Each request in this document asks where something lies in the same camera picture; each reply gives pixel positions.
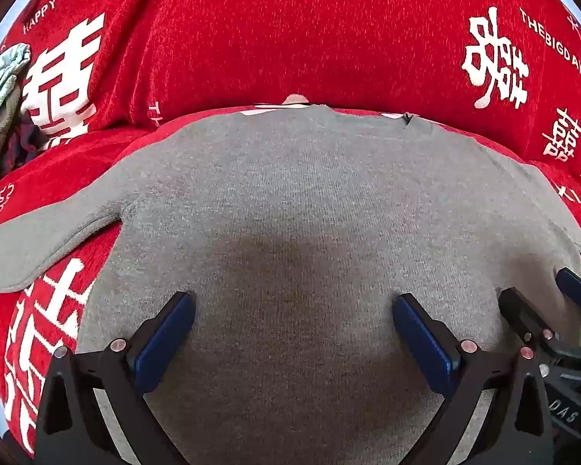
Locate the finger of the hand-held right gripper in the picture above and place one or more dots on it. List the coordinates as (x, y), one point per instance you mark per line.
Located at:
(578, 290)
(523, 315)

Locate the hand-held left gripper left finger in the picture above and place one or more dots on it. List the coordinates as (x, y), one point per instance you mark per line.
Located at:
(167, 339)

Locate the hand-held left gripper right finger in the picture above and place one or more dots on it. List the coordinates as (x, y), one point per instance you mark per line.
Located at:
(423, 344)

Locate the grey knit sweater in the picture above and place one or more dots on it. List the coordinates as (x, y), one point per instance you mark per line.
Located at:
(290, 203)

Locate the dark plaid cloth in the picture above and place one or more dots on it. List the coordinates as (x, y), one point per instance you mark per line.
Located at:
(24, 143)

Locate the pale green patterned cloth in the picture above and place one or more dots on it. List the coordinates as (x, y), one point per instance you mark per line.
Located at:
(0, 82)

